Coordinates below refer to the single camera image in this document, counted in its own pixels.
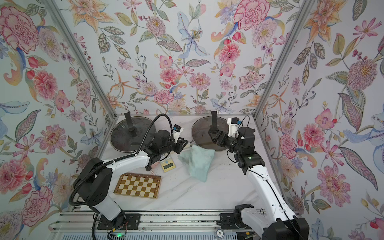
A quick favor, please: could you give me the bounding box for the glass pot lid black handle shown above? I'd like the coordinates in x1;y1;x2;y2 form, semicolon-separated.
190;110;233;152

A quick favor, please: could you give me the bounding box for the black corrugated cable hose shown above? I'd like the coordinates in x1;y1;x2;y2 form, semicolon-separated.
68;113;174;207

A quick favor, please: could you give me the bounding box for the wooden chessboard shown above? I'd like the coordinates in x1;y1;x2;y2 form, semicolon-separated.
114;173;162;199

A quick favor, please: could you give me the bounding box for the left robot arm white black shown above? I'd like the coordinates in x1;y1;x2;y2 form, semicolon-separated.
69;125;188;227

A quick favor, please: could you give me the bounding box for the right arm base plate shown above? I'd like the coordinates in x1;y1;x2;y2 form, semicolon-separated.
216;213;253;231

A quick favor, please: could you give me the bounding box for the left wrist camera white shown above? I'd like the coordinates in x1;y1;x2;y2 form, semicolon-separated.
172;125;184;143

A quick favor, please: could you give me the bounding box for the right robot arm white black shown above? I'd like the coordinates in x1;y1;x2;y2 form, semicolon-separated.
209;126;310;240

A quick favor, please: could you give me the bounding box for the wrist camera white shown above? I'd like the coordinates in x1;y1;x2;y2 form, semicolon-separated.
227;118;242;138
172;125;184;143

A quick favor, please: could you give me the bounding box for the brown frying pan cream handle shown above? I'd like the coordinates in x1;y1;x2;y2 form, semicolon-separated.
183;116;227;152

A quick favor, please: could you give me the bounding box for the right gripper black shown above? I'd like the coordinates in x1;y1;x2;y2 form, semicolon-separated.
210;130;245;158

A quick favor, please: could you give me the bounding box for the yellow blue calculator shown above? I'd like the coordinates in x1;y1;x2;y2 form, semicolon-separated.
161;158;176;173

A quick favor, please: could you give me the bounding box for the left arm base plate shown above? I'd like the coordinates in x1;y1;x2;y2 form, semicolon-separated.
97;214;141;231

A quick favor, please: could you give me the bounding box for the glass wok lid black handle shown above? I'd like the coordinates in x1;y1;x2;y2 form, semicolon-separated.
109;111;157;153

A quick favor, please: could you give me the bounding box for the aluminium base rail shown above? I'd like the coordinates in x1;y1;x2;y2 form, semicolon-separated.
48;210;234;233

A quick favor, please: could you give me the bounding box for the light green cleaning cloth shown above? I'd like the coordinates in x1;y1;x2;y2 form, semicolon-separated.
178;145;215;183

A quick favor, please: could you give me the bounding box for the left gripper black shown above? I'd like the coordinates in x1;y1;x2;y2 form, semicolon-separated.
159;137;190;156

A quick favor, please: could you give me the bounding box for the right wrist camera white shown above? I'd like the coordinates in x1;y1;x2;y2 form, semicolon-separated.
227;118;242;138

